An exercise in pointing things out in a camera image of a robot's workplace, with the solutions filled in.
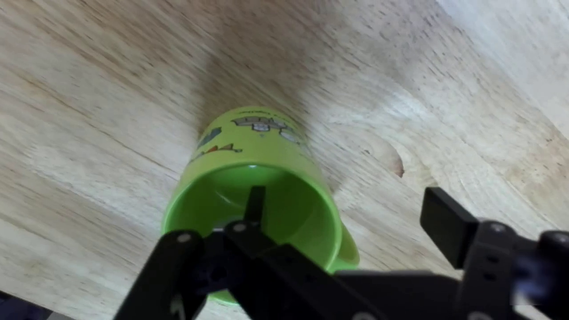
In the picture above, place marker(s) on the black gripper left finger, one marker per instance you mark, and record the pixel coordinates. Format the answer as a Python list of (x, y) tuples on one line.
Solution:
[(195, 273)]

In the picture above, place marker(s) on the yellow-green plastic mug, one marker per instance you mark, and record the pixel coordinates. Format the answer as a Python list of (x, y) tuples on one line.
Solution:
[(259, 148)]

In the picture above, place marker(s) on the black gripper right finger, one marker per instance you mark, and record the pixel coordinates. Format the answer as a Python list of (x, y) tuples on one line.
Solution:
[(446, 225)]

